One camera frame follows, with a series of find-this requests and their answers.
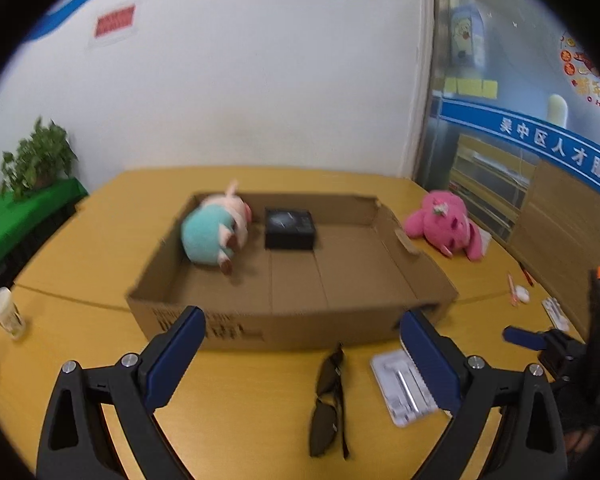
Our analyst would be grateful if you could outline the green cloth cover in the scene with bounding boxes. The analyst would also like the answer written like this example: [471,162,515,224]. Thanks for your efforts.
[0,179,90,263]

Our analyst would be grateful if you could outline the pink teal pig plush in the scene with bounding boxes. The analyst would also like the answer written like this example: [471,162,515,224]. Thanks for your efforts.
[181,180,254,275]

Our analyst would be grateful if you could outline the cartoon window sticker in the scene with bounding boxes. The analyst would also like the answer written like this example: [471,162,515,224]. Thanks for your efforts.
[449,2,487,69]

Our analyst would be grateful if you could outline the large cardboard box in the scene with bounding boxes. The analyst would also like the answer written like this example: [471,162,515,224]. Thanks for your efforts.
[125,191,460,352]

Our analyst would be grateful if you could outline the pink plush toy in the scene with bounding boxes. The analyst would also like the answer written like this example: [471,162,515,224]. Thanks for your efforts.
[402,189,492,262]

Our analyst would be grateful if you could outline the wooden board panel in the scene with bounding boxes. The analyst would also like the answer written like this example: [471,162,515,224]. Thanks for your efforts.
[512,159,600,332]

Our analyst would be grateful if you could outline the clear bottle cream cap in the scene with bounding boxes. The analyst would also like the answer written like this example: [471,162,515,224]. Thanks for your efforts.
[0,287,27,342]

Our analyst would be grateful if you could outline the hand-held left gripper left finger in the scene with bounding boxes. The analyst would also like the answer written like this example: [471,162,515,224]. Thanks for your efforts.
[36,305,206,480]

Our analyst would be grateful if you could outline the blue window banner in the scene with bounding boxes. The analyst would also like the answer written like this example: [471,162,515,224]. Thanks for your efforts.
[439,96,600,197]

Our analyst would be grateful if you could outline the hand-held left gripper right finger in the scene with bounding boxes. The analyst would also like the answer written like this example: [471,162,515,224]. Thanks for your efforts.
[399,309,567,480]

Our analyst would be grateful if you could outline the small white red packet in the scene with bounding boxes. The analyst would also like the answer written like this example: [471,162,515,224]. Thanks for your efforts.
[541,297,574,334]

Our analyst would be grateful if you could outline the black sunglasses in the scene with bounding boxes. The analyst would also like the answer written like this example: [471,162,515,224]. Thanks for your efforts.
[307,342,351,460]

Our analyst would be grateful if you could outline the wooden desk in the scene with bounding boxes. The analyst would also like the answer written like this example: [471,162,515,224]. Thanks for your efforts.
[0,167,600,480]

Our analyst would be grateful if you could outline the white device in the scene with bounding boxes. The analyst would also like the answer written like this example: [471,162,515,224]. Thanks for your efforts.
[369,347,452,429]

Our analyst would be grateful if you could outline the red festive window sticker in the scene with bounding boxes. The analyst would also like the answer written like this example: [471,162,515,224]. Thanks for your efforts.
[559,29,600,112]

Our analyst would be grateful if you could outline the large potted green plant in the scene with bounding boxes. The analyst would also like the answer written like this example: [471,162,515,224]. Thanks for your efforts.
[0,119,79,202]

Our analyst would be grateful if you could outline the small black product box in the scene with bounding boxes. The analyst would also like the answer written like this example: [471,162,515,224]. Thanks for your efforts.
[264,207,317,251]

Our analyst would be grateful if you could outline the red white wall sign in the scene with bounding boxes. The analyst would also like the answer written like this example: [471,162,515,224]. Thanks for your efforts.
[88,2,137,50]

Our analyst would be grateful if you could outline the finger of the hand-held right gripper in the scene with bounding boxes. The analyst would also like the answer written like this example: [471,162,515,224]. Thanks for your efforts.
[502,325,549,350]

